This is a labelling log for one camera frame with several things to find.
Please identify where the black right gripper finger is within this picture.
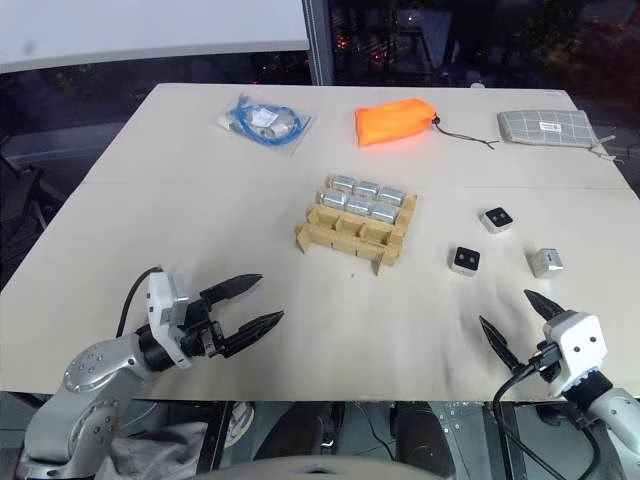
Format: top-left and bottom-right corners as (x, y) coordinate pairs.
(478, 314), (526, 374)
(523, 288), (566, 326)

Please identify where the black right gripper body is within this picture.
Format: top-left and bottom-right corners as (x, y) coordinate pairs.
(530, 340), (562, 384)

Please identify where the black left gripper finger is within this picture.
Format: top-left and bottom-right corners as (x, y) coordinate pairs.
(199, 272), (265, 305)
(221, 309), (286, 359)

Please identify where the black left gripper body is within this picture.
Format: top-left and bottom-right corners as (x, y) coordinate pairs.
(176, 294), (226, 359)

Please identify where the cardboard tray with metal parts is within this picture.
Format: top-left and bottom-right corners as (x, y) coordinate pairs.
(293, 172), (420, 278)

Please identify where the white sneaker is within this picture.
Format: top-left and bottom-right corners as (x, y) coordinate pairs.
(224, 401), (257, 449)

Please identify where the black table leg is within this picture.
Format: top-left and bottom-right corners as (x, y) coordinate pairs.
(201, 400), (234, 477)

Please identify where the dark rounded shape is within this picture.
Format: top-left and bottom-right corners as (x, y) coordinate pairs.
(393, 401), (453, 477)
(253, 401), (347, 467)

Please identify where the grey cloth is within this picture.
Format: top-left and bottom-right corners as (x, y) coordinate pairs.
(108, 421), (210, 480)

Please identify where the grey checked fabric pouch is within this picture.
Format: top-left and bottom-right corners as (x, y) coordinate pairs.
(496, 108), (624, 163)

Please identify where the white board panel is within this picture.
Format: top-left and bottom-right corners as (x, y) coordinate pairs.
(0, 0), (309, 75)

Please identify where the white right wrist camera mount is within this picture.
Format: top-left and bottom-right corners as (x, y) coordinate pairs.
(542, 310), (609, 399)

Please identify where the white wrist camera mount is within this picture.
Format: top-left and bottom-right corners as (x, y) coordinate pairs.
(542, 310), (609, 399)
(146, 271), (194, 370)

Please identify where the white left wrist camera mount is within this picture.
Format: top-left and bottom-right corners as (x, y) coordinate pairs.
(146, 271), (194, 370)

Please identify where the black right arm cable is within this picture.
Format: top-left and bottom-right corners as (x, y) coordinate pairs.
(491, 344), (602, 480)

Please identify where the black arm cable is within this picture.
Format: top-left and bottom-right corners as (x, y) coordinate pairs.
(115, 266), (166, 339)
(491, 344), (602, 480)

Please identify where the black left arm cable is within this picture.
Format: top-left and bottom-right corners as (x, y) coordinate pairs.
(115, 266), (166, 339)

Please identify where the thin black floor cable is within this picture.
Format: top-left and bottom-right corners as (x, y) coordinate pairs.
(348, 403), (397, 462)

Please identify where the blue coiled cable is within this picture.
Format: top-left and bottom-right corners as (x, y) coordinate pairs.
(227, 93), (312, 147)

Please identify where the bagged blue cable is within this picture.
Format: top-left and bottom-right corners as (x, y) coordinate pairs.
(215, 92), (314, 152)

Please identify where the orange drawstring bag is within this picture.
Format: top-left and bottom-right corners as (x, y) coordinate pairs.
(354, 97), (500, 152)

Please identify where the grey window frame post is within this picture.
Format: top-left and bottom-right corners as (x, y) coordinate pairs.
(301, 0), (335, 87)

